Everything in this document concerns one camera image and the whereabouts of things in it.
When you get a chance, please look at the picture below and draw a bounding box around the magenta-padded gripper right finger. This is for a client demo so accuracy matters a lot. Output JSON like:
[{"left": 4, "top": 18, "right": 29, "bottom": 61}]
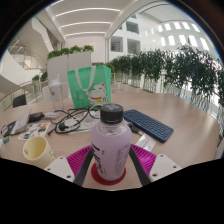
[{"left": 128, "top": 143, "right": 184, "bottom": 187}]

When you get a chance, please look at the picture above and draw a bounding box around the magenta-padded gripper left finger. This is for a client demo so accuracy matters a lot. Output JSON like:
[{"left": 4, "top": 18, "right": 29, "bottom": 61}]
[{"left": 43, "top": 143, "right": 96, "bottom": 187}]

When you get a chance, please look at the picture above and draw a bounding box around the purple drink bottle black cap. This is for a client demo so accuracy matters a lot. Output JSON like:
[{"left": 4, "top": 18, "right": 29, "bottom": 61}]
[{"left": 90, "top": 103, "right": 133, "bottom": 183}]

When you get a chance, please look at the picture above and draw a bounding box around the pale yellow cup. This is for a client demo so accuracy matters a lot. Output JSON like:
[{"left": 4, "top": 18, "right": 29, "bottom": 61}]
[{"left": 22, "top": 135, "right": 56, "bottom": 170}]

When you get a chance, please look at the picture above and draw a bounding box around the white packet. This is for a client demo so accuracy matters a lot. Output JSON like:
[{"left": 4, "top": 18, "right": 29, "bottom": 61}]
[{"left": 134, "top": 133, "right": 157, "bottom": 152}]

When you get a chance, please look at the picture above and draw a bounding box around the flat round red coaster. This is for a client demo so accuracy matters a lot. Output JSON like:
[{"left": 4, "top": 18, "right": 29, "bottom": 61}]
[{"left": 90, "top": 162, "right": 127, "bottom": 186}]

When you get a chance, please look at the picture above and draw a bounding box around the dark blue keyboard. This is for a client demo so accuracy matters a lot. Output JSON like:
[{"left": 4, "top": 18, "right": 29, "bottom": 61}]
[{"left": 123, "top": 108, "right": 175, "bottom": 144}]

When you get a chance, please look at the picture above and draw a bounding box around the black pouch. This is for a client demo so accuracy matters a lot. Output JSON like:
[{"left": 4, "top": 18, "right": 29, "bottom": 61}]
[{"left": 28, "top": 111, "right": 45, "bottom": 123}]

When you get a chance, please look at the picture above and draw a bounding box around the open magazine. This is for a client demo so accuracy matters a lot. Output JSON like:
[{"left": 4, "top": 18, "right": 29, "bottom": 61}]
[{"left": 9, "top": 109, "right": 33, "bottom": 136}]

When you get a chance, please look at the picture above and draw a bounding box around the black notebook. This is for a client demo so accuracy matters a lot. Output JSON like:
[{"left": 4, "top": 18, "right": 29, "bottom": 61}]
[{"left": 1, "top": 120, "right": 18, "bottom": 138}]

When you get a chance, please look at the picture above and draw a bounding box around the clear shaker bottle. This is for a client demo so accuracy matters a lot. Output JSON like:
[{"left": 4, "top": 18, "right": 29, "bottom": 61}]
[{"left": 48, "top": 74, "right": 65, "bottom": 111}]

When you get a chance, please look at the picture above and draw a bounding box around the black chair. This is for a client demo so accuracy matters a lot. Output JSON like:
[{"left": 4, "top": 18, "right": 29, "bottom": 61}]
[{"left": 12, "top": 93, "right": 28, "bottom": 108}]

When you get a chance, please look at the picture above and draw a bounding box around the green tote bag cat print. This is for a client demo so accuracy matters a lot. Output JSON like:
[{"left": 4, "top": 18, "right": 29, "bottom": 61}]
[{"left": 67, "top": 64, "right": 112, "bottom": 110}]

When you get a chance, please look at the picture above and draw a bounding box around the potted green plant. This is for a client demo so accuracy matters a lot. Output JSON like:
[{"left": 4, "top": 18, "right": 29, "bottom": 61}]
[{"left": 32, "top": 71, "right": 48, "bottom": 84}]

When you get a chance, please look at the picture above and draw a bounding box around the row of green hedge plants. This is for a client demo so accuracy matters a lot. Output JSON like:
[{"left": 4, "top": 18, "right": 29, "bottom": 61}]
[{"left": 104, "top": 44, "right": 224, "bottom": 134}]

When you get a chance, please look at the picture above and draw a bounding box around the white cabinet with plants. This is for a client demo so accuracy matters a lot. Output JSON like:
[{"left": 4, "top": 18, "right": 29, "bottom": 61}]
[{"left": 46, "top": 44, "right": 95, "bottom": 84}]

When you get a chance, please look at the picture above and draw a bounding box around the black cable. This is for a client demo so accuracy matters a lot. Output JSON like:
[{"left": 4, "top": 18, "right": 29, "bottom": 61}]
[{"left": 46, "top": 105, "right": 101, "bottom": 136}]

